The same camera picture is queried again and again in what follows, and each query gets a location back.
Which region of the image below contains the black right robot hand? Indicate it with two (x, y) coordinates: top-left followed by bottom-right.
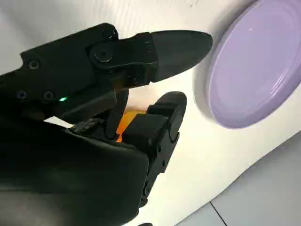
(0, 23), (214, 226)

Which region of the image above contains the orange and white bread roll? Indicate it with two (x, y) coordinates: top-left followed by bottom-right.
(116, 110), (149, 144)

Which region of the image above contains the lilac plate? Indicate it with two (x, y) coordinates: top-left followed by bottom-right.
(194, 0), (301, 129)

